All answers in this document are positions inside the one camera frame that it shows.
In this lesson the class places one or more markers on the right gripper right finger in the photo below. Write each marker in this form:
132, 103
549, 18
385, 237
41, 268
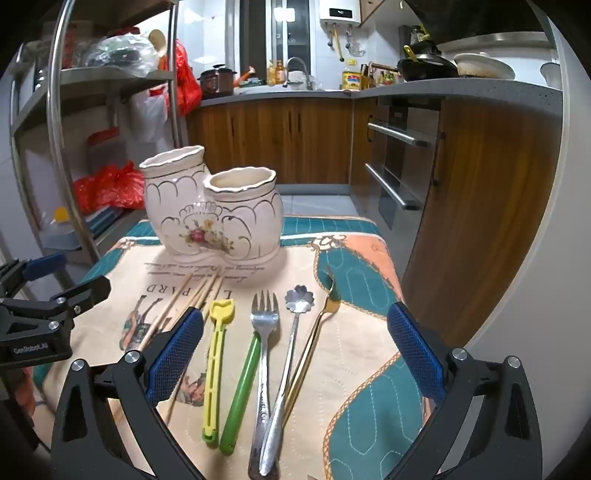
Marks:
484, 425

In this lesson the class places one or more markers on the built-in steel oven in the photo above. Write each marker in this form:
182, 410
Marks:
405, 135

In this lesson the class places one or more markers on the dark rice cooker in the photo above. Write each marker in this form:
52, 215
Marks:
217, 82

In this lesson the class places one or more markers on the white water heater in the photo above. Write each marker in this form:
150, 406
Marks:
340, 12

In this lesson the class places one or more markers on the white plastic bag hanging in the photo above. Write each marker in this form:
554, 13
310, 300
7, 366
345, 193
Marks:
148, 113

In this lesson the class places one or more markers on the silver flower spoon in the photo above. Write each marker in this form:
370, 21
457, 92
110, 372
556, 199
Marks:
288, 368

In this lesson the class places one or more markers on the wooden base cabinets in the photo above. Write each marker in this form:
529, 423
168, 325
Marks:
494, 166

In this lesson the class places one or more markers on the yellow tin can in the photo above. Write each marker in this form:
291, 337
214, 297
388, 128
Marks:
351, 80

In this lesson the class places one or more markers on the kitchen faucet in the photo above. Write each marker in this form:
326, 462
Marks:
297, 76

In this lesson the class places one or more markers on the steel shelving rack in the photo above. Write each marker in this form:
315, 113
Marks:
73, 90

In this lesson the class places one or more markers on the green handled utensil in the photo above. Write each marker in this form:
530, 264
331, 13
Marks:
239, 402

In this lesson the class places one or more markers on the gold fork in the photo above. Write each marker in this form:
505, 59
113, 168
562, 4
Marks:
309, 345

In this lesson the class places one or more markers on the silver steel fork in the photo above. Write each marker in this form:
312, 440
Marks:
265, 317

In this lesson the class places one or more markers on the wooden chopstick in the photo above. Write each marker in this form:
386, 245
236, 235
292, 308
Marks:
168, 324
155, 325
207, 291
167, 409

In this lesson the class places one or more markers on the clear plastic bag on shelf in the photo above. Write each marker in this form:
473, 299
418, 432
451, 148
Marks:
131, 53

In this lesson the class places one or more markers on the red plastic bag lower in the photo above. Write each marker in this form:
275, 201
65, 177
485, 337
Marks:
111, 186

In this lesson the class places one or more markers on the red plastic bag hanging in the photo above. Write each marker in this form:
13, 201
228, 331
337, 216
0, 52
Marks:
188, 91

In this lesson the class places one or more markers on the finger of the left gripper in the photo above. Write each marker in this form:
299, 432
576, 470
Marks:
80, 298
17, 273

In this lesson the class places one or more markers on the white ceramic double utensil holder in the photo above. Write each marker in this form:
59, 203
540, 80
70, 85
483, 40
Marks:
236, 214

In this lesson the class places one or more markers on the yellow plastic utensil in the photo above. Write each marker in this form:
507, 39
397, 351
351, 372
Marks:
221, 313

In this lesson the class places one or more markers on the black wok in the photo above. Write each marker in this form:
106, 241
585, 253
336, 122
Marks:
422, 66

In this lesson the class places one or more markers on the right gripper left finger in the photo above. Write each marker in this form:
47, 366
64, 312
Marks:
86, 443

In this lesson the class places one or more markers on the printed horse table mat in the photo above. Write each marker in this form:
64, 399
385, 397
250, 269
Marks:
359, 409

